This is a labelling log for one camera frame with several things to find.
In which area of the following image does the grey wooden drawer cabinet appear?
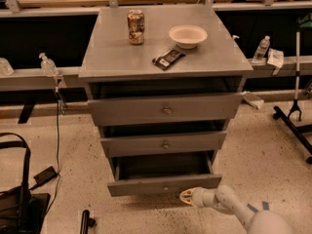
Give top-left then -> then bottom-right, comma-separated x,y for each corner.
78,4 -> 254,168

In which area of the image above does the grey top drawer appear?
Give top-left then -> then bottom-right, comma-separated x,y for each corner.
87,78 -> 242,126

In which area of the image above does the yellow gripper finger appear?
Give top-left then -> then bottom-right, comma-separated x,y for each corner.
179,188 -> 194,206

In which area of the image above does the grey bottom drawer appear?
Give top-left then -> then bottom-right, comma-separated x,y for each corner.
107,151 -> 222,196

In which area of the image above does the black power adapter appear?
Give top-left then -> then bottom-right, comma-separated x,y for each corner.
34,166 -> 58,186

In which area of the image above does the black stand base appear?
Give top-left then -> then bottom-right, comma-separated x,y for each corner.
273,103 -> 312,165

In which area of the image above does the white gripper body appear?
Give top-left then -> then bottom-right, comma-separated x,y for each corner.
192,187 -> 217,208

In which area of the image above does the black snack bar wrapper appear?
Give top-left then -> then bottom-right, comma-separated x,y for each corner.
152,49 -> 184,71

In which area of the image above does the clear sanitizer pump bottle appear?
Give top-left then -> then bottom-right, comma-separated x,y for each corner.
39,53 -> 59,77

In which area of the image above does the grey middle drawer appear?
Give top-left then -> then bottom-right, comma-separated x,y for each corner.
100,121 -> 226,157

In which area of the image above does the clear plastic container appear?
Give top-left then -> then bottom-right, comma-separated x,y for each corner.
0,58 -> 14,75

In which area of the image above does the white box on floor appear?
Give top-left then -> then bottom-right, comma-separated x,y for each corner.
243,92 -> 264,109

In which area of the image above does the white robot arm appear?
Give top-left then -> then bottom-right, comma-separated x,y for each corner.
179,185 -> 294,234

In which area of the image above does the black cylinder bar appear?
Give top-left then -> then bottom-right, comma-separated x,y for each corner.
80,210 -> 97,234

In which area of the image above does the grey drawer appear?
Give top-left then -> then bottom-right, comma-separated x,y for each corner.
100,121 -> 226,157
87,78 -> 242,126
107,151 -> 222,196

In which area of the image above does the clear plastic water bottle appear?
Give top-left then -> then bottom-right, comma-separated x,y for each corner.
253,36 -> 270,63

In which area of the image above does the white paper bowl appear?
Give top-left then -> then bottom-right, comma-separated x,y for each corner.
169,24 -> 208,50

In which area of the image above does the crushed soda can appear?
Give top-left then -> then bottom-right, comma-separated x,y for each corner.
127,9 -> 145,45

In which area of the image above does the white paper packet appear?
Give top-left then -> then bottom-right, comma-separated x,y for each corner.
267,48 -> 284,68

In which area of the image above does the black power cable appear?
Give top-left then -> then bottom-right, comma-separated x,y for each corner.
28,88 -> 67,215

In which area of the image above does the white pole with clamp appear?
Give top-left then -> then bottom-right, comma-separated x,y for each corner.
288,13 -> 312,120

